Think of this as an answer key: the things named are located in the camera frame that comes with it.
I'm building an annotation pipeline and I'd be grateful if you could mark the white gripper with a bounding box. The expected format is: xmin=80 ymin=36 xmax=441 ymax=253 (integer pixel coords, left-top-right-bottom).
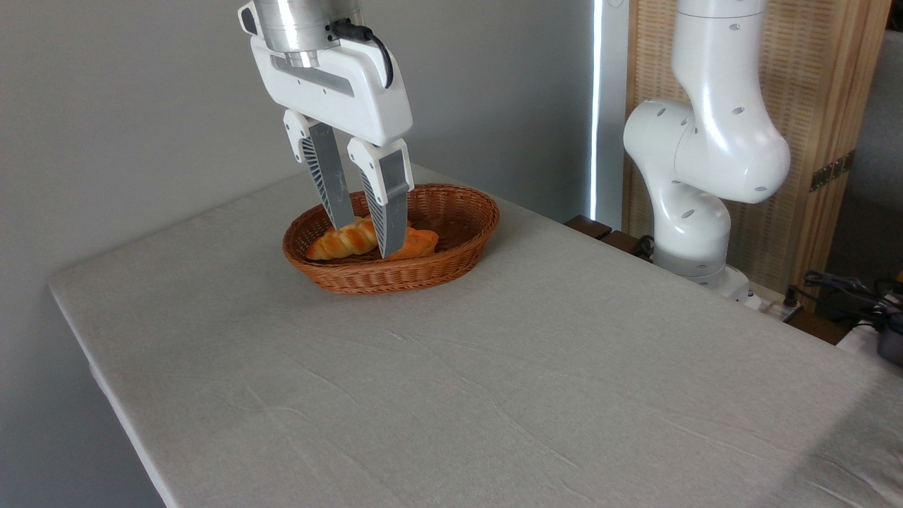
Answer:
xmin=238 ymin=2 xmax=415 ymax=259

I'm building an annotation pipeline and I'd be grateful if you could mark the braided golden bread loaf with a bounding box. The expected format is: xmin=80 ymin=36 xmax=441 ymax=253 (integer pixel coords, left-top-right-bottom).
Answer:
xmin=305 ymin=215 xmax=382 ymax=262

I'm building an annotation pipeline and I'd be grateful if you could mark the round golden bread roll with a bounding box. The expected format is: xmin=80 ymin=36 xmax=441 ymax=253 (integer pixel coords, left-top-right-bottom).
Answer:
xmin=387 ymin=222 xmax=440 ymax=261

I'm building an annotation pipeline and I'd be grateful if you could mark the brown oval wicker basket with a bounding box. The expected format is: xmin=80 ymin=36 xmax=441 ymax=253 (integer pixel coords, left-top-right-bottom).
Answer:
xmin=282 ymin=183 xmax=501 ymax=295

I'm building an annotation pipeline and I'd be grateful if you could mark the dark brown wooden block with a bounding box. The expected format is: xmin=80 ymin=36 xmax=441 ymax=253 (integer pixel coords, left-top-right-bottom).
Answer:
xmin=600 ymin=229 xmax=654 ymax=262
xmin=564 ymin=215 xmax=613 ymax=241

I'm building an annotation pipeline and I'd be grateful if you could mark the light grey tablecloth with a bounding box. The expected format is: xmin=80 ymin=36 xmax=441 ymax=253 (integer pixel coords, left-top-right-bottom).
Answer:
xmin=48 ymin=164 xmax=903 ymax=508

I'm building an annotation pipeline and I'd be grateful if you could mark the white power strip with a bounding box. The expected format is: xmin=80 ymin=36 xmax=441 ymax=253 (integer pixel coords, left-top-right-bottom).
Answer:
xmin=744 ymin=286 xmax=805 ymax=322

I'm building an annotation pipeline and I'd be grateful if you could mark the wooden rattan folding screen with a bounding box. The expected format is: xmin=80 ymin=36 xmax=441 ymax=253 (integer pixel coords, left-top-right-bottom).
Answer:
xmin=624 ymin=0 xmax=893 ymax=311

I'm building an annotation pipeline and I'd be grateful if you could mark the brass screen hinge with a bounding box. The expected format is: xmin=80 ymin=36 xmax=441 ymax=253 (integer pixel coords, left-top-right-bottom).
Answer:
xmin=810 ymin=150 xmax=856 ymax=193

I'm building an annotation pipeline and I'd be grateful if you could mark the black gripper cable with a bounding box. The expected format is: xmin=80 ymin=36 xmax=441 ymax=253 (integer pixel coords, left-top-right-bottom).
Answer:
xmin=330 ymin=20 xmax=394 ymax=90

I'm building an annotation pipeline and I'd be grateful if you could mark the white window frame strip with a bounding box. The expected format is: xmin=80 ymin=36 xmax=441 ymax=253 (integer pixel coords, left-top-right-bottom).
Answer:
xmin=591 ymin=0 xmax=630 ymax=223

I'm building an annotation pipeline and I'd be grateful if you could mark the black cable bundle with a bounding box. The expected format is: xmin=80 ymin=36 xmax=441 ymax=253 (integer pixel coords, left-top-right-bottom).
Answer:
xmin=803 ymin=270 xmax=903 ymax=332

